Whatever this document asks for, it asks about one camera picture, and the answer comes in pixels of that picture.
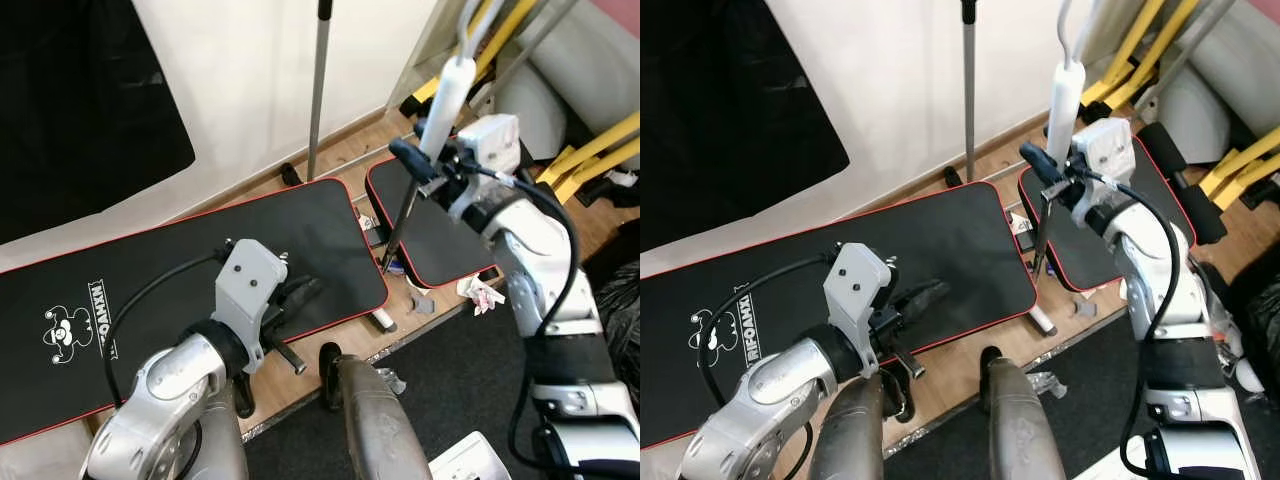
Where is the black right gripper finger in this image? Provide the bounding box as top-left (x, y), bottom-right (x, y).
top-left (388, 138), bottom-right (443, 186)
top-left (1018, 142), bottom-right (1067, 189)

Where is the broom with white handle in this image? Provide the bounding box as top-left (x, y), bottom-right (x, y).
top-left (1030, 0), bottom-right (1113, 273)
top-left (378, 0), bottom-right (503, 273)

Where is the black floor mat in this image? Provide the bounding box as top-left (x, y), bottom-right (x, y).
top-left (243, 283), bottom-right (641, 480)
top-left (885, 300), bottom-right (1280, 480)

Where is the small grey padded cushion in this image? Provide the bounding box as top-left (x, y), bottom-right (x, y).
top-left (1155, 65), bottom-right (1231, 166)
top-left (495, 62), bottom-right (568, 161)

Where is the grey metal pole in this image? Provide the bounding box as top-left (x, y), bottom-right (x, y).
top-left (960, 0), bottom-right (979, 183)
top-left (304, 0), bottom-right (334, 183)

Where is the thick black foam roller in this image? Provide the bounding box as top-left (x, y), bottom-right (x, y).
top-left (1140, 122), bottom-right (1228, 246)

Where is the grey left robot leg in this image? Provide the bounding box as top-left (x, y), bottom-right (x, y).
top-left (808, 375), bottom-right (891, 480)
top-left (185, 375), bottom-right (251, 480)

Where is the grey robot leg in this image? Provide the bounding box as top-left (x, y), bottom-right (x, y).
top-left (318, 343), bottom-right (433, 480)
top-left (185, 375), bottom-right (251, 480)
top-left (978, 345), bottom-right (1069, 480)
top-left (808, 375), bottom-right (891, 480)

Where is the grey right robot leg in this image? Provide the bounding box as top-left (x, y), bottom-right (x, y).
top-left (318, 343), bottom-right (433, 480)
top-left (978, 345), bottom-right (1069, 480)

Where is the large grey padded cushion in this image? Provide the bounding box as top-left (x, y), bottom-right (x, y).
top-left (1190, 0), bottom-right (1280, 113)
top-left (525, 0), bottom-right (641, 131)

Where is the black fabric panel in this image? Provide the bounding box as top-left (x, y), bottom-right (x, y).
top-left (640, 0), bottom-right (851, 251)
top-left (0, 0), bottom-right (197, 246)

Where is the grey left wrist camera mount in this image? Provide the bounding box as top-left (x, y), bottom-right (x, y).
top-left (823, 243), bottom-right (894, 379)
top-left (213, 238), bottom-right (292, 376)

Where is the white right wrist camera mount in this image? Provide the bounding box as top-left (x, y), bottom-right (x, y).
top-left (448, 113), bottom-right (523, 226)
top-left (1065, 118), bottom-right (1138, 236)

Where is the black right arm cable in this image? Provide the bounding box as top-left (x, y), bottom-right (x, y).
top-left (1085, 170), bottom-right (1196, 479)
top-left (465, 160), bottom-right (583, 479)

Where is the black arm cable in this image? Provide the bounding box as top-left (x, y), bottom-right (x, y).
top-left (465, 160), bottom-right (583, 479)
top-left (1085, 170), bottom-right (1196, 479)
top-left (100, 250), bottom-right (233, 406)
top-left (697, 253), bottom-right (836, 406)

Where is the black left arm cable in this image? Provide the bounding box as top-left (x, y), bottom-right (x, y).
top-left (697, 253), bottom-right (836, 406)
top-left (100, 250), bottom-right (233, 406)

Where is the yellow metal frame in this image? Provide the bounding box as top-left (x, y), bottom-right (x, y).
top-left (1197, 125), bottom-right (1280, 209)
top-left (400, 0), bottom-right (541, 113)
top-left (537, 110), bottom-right (641, 206)
top-left (1080, 0), bottom-right (1201, 111)

